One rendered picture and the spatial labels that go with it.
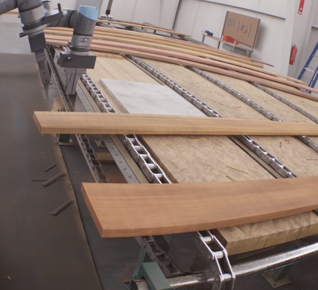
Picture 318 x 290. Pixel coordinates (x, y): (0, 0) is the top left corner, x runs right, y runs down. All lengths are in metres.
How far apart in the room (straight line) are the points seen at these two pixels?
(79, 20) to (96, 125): 0.41
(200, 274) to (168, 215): 0.18
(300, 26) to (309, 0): 0.79
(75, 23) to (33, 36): 0.31
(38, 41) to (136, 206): 0.51
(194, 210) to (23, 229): 1.35
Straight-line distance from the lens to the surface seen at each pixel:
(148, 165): 1.18
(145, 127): 1.41
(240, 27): 10.70
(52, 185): 2.55
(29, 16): 0.98
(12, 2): 0.95
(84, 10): 1.22
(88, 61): 1.27
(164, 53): 3.73
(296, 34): 8.45
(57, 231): 2.12
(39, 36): 0.96
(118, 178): 2.78
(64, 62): 1.24
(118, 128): 1.35
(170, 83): 2.45
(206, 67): 3.49
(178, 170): 1.23
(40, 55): 0.94
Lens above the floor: 1.35
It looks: 21 degrees down
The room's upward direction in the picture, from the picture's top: 14 degrees clockwise
